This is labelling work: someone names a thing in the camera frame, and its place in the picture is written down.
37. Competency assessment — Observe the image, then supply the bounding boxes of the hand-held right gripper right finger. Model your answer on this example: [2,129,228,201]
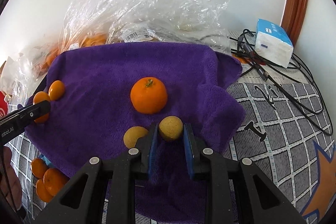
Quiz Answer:
[183,123,306,224]

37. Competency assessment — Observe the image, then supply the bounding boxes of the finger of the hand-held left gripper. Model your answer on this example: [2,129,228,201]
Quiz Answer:
[0,100,51,128]

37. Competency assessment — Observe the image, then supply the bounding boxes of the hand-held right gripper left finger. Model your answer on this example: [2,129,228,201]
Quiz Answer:
[34,123,159,224]

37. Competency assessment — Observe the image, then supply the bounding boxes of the small mandarin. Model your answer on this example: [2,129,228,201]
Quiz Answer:
[33,91,51,124]
[49,80,65,101]

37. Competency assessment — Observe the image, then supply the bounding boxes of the small yellow round fruit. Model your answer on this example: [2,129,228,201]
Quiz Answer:
[159,115,184,142]
[123,126,149,149]

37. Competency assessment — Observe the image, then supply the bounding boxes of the large orange with stem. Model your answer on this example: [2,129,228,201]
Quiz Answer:
[130,77,168,115]

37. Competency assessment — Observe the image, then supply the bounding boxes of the purple towel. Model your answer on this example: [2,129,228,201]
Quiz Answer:
[25,42,246,224]

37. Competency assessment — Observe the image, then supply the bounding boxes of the person's left hand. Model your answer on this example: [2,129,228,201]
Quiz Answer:
[0,147,24,216]

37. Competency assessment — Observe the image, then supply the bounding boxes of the red paper bag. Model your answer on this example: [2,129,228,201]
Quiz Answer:
[0,91,12,119]

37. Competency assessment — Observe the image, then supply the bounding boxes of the white plastic bag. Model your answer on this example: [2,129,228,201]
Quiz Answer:
[0,56,29,104]

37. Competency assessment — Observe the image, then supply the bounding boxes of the small blue object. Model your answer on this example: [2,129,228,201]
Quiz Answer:
[41,154,57,169]

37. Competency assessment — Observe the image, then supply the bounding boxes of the cluster of loose mandarins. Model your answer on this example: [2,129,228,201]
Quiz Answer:
[31,158,69,203]

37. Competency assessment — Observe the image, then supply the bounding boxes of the grey checked tablecloth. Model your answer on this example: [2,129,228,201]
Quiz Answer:
[0,30,336,224]

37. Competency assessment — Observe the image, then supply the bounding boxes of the bagged oranges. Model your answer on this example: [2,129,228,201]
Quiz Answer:
[39,32,108,69]

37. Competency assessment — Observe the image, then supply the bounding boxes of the clear plastic bag with label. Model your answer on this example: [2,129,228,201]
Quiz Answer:
[16,0,155,75]

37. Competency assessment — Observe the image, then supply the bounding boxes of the blue and white tissue packet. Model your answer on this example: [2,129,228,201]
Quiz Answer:
[254,18,294,68]

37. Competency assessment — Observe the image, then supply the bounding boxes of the black cable with grey connector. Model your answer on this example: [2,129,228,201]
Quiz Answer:
[236,30,331,119]

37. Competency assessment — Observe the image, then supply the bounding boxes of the black looped cable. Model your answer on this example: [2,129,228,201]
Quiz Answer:
[231,28,334,136]

